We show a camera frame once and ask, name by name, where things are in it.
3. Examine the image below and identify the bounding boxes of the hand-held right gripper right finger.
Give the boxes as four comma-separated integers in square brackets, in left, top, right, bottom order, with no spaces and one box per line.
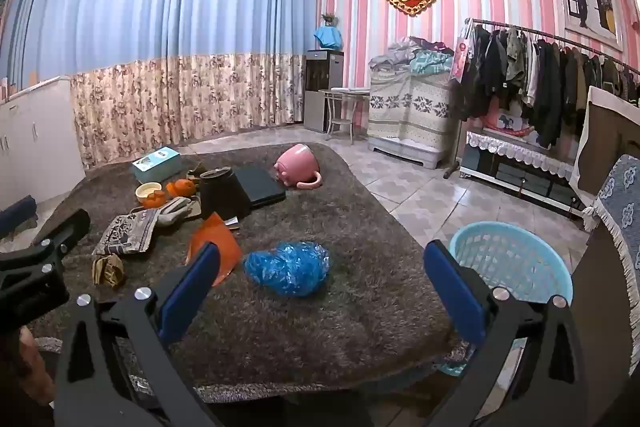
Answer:
[422,239,591,427]

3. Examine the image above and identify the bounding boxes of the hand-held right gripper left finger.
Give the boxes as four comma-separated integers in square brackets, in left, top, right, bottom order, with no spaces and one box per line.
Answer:
[52,241,223,427]

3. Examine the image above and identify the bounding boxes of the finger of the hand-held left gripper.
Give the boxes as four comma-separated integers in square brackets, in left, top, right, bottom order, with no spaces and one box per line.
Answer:
[0,196,39,238]
[30,208,92,259]

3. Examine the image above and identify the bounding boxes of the light blue plastic basket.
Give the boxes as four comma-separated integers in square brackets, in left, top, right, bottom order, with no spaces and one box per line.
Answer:
[435,222,574,378]

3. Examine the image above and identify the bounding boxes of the blue plastic bag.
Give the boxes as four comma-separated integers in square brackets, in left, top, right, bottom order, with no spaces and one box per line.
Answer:
[243,240,331,298]

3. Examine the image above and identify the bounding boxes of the person's left hand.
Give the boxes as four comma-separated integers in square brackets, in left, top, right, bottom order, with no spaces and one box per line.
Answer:
[17,324,57,408]

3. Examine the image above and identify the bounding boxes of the orange plastic sheet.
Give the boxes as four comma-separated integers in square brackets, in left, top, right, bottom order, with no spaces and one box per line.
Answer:
[186,213,242,288]

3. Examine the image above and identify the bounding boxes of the olive crumpled paper bag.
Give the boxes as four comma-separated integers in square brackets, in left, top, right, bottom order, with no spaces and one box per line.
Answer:
[91,253,126,290]

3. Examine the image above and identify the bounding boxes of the patterned woven cloth pouch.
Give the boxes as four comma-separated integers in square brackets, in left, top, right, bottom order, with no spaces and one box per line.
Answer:
[92,208,162,256]

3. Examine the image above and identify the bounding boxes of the white cabinet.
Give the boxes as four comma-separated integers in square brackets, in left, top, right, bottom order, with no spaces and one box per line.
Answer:
[0,76,87,212]

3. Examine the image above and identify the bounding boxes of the grey knit glove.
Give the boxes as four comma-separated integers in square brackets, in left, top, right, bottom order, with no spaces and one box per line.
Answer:
[130,196,202,228]

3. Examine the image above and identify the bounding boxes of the black tapered cup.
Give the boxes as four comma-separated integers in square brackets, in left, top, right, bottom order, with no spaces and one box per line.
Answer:
[199,168,252,221]

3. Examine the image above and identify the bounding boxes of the teal tissue box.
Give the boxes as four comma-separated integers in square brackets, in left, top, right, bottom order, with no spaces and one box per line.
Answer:
[131,146,182,184]

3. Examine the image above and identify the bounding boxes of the black laptop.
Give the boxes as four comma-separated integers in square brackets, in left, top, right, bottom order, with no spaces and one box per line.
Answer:
[234,166,287,209]

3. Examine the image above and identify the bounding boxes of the low glass door cabinet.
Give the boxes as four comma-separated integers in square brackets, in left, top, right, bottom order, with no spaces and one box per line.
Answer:
[459,129,588,212]

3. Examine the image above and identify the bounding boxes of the brown shaggy rug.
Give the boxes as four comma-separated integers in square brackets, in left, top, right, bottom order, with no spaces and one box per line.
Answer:
[30,142,468,403]

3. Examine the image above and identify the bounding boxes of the metal clothes rack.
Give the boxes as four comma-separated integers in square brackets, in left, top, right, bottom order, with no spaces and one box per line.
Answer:
[442,18,640,180]

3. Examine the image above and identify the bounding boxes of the dark brown armchair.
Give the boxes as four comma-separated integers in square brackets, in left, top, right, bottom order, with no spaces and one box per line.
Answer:
[570,217,640,388]

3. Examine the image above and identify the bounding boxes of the white lace cloth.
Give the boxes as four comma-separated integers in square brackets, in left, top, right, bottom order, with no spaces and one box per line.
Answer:
[466,130,576,180]

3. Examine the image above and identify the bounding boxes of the pink mug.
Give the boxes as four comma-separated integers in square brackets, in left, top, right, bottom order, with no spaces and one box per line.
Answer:
[273,144,323,190]

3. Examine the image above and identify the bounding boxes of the cloth covered storage cabinet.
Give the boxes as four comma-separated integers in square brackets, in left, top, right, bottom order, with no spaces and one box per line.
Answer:
[367,69,453,170]

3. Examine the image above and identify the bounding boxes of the blue patterned fringed cloth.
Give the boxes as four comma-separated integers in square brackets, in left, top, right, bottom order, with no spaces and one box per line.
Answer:
[582,154,640,333]

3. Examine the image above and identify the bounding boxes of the blue and floral curtain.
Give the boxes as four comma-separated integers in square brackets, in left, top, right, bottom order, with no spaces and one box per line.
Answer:
[0,0,321,170]

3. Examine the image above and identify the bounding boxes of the small round table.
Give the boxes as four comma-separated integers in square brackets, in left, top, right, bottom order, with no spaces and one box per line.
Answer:
[318,87,372,144]

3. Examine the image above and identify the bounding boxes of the row of hanging clothes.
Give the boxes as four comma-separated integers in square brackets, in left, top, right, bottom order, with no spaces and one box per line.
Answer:
[460,24,640,148]

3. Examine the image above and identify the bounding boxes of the pink hanging bag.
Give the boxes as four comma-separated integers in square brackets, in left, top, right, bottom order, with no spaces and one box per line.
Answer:
[448,19,476,82]

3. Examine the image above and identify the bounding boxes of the pile of clothes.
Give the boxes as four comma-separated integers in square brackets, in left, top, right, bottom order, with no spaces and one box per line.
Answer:
[369,36,458,75]

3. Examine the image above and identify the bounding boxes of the blue covered water bottle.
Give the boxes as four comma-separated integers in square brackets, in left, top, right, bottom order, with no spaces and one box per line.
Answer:
[314,25,343,52]

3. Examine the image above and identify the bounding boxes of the brown panel white frame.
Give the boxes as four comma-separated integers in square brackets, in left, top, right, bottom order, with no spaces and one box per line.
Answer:
[570,86,640,208]

